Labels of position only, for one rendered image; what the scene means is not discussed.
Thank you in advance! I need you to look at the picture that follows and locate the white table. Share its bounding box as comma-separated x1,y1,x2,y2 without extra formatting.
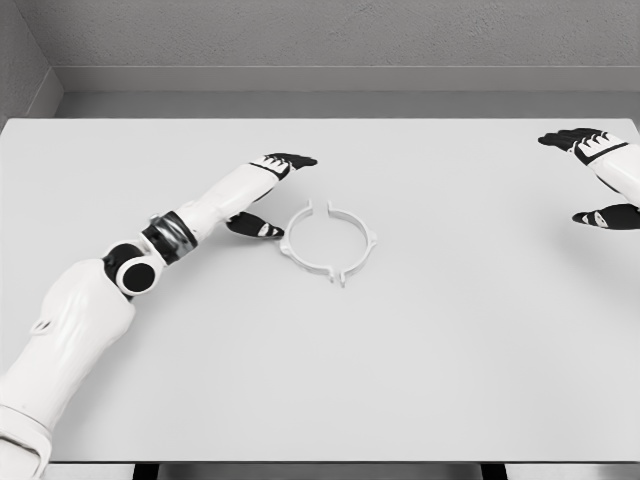
0,117,640,480

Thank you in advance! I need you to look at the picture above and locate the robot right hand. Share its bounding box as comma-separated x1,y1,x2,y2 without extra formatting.
537,128,640,228

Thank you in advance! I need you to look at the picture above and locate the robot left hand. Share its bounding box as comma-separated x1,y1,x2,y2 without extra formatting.
204,152,319,242

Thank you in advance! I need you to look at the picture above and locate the white half pipe clamp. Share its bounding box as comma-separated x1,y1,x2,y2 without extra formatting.
324,199,379,291
279,198,338,285

